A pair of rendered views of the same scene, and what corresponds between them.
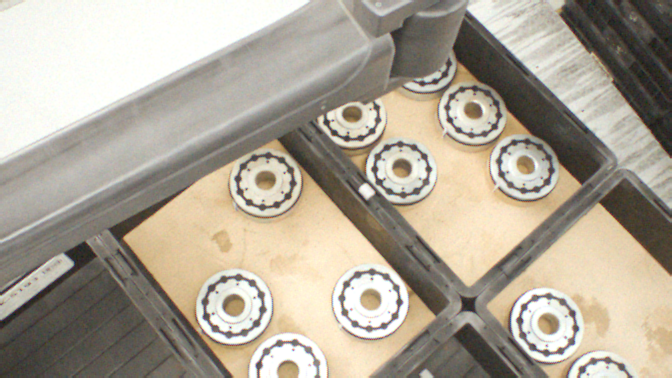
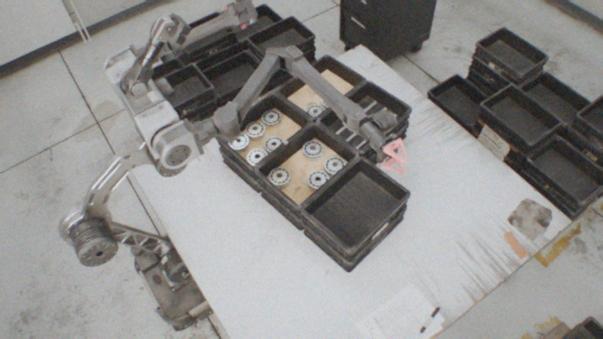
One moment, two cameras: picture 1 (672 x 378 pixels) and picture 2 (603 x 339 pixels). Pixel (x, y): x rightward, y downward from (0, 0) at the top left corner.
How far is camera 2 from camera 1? 1.57 m
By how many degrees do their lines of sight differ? 37
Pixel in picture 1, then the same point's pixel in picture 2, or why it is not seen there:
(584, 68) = not seen: hidden behind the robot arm
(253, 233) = (294, 181)
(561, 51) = not seen: hidden behind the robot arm
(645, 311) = (309, 94)
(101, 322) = (326, 216)
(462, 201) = (281, 133)
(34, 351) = (336, 232)
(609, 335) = (316, 101)
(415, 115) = (254, 145)
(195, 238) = (297, 195)
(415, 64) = not seen: hidden behind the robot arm
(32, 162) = (327, 92)
